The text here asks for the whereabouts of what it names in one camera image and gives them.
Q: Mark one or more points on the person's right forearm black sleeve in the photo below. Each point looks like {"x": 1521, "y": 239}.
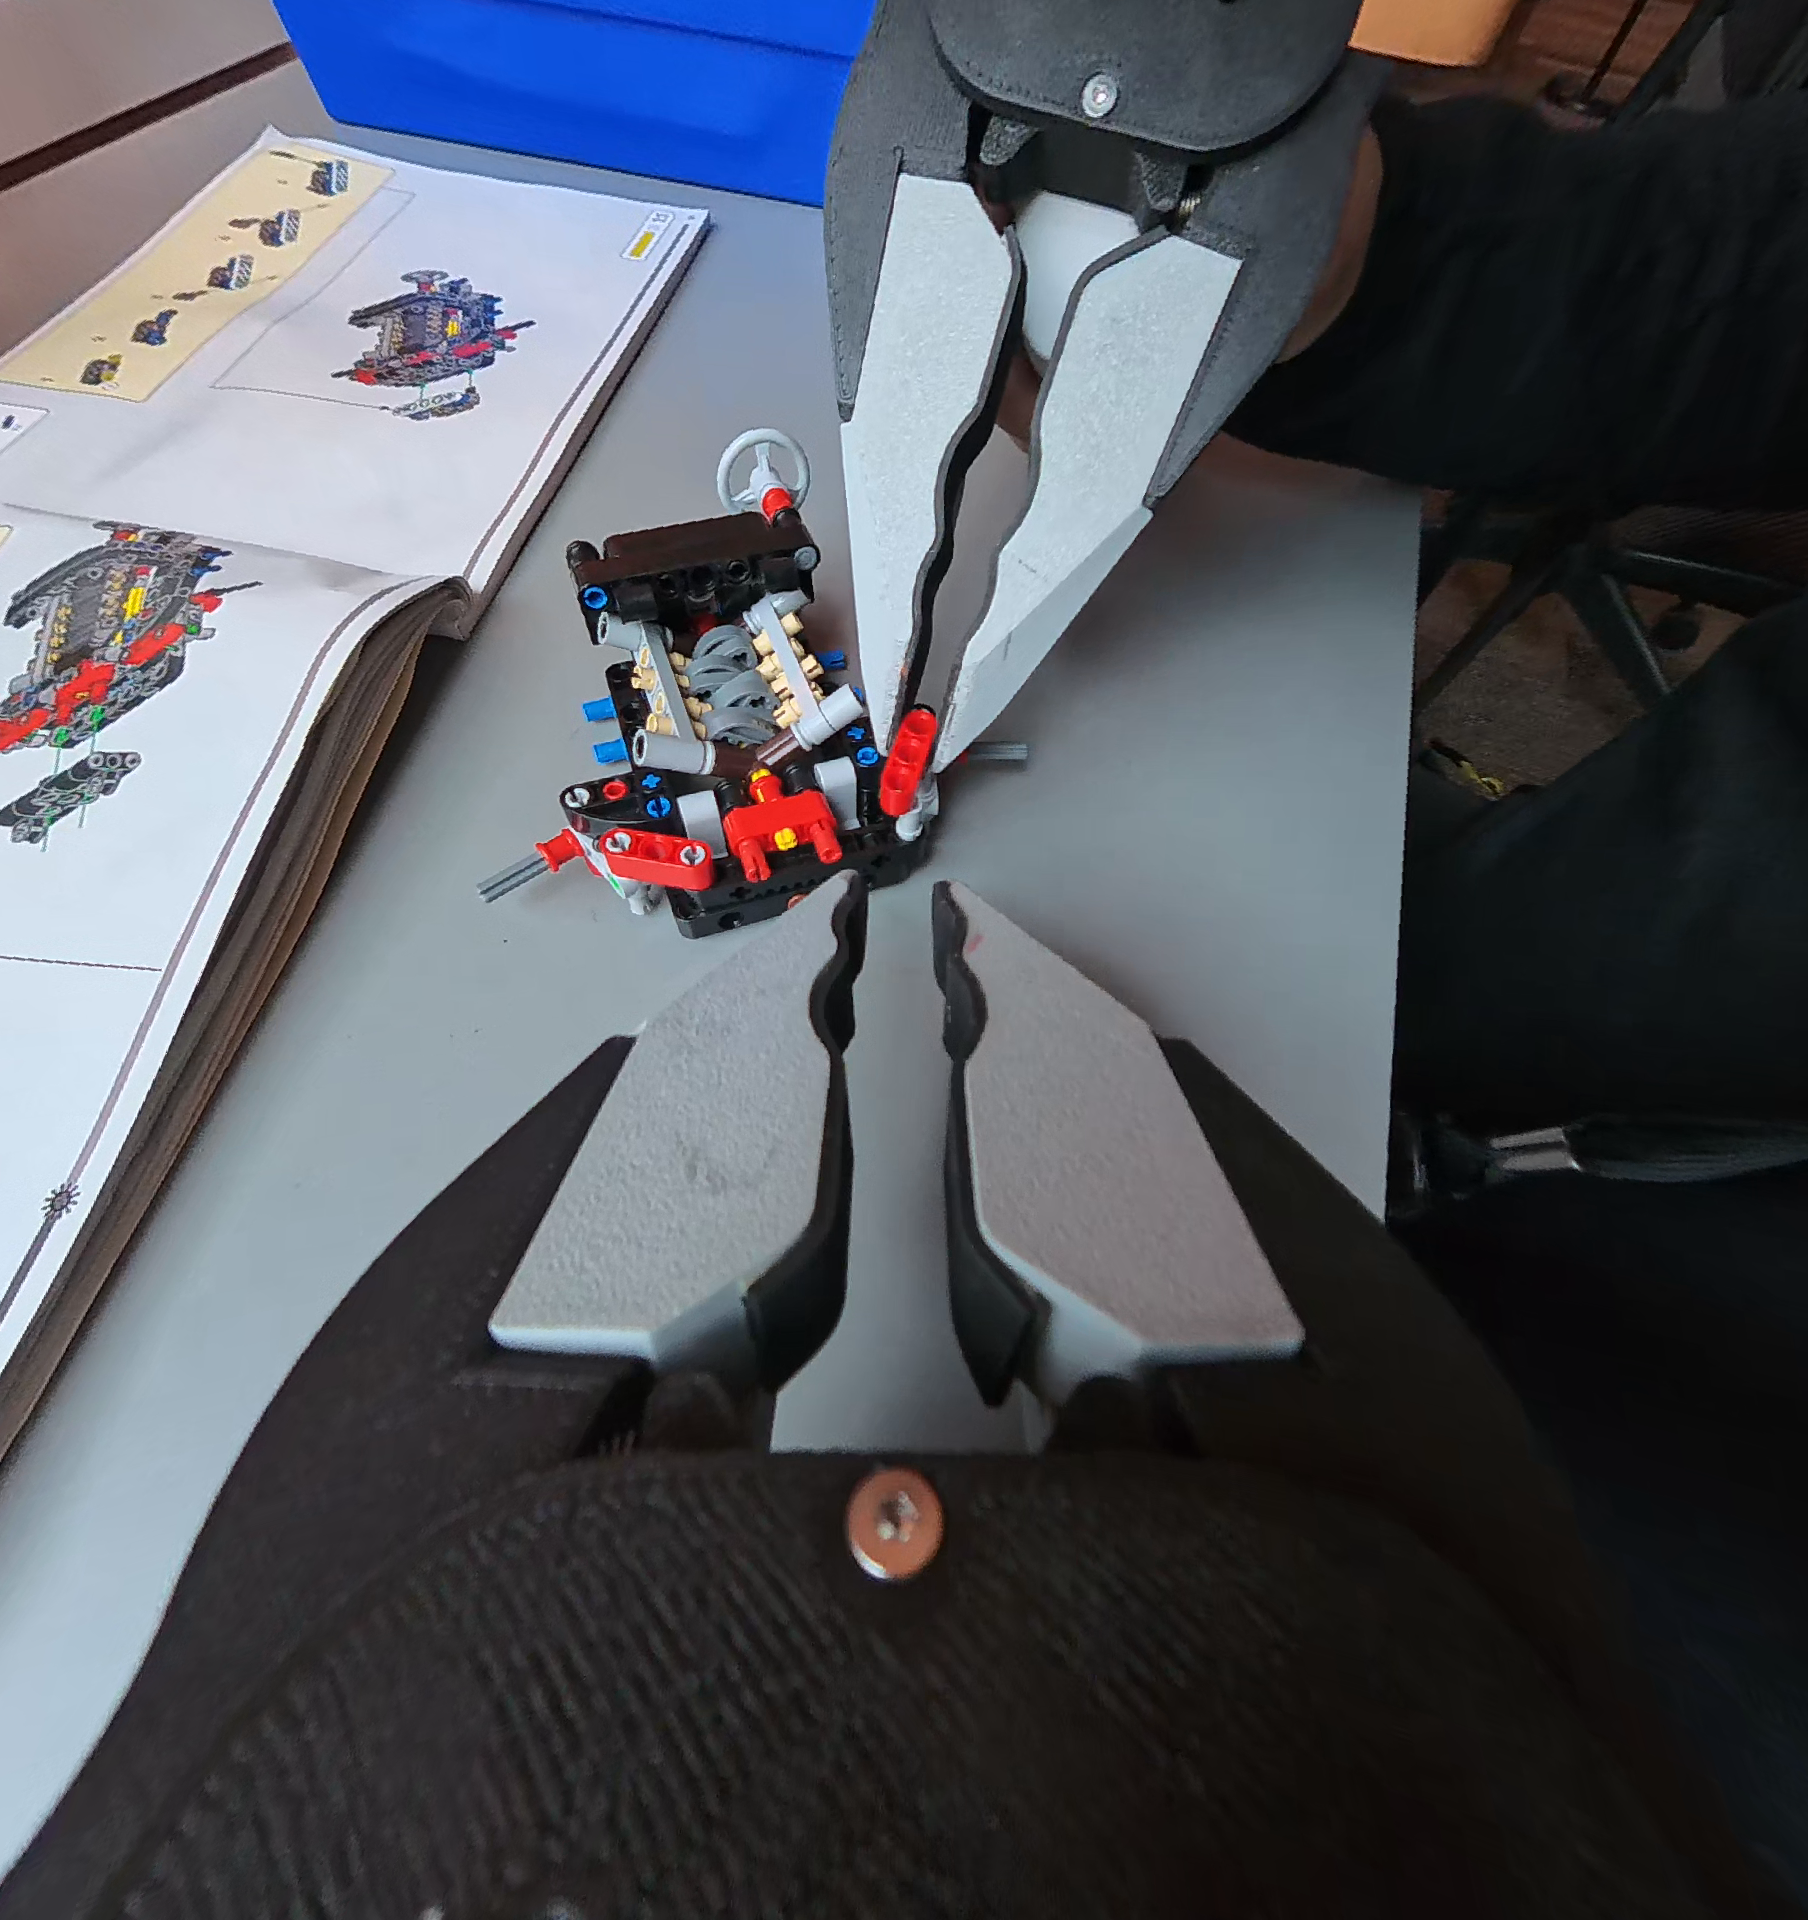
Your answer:
{"x": 1594, "y": 299}

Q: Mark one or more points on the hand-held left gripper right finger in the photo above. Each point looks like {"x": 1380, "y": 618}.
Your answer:
{"x": 1098, "y": 1171}

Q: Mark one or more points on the black office chair base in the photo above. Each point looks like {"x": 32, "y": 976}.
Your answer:
{"x": 1610, "y": 600}

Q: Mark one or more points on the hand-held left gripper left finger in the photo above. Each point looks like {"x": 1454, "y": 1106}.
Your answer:
{"x": 680, "y": 1156}

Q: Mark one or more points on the lego instruction booklet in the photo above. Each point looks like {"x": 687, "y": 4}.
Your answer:
{"x": 201, "y": 600}

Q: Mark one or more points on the person's right hand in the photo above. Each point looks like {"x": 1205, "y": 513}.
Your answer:
{"x": 1342, "y": 250}

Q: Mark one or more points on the blue plastic bin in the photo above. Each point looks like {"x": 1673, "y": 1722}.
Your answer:
{"x": 590, "y": 78}

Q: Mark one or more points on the cardboard box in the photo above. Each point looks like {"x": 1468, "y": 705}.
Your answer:
{"x": 1430, "y": 30}

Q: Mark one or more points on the small yellow floor object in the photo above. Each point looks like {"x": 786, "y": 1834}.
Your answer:
{"x": 1467, "y": 772}

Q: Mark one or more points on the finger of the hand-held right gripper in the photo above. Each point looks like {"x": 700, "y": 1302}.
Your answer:
{"x": 1098, "y": 480}
{"x": 920, "y": 435}

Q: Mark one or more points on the red lego beam piece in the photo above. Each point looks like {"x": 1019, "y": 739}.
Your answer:
{"x": 905, "y": 757}

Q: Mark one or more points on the lego vehicle chassis model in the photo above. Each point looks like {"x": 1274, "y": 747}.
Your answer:
{"x": 725, "y": 706}

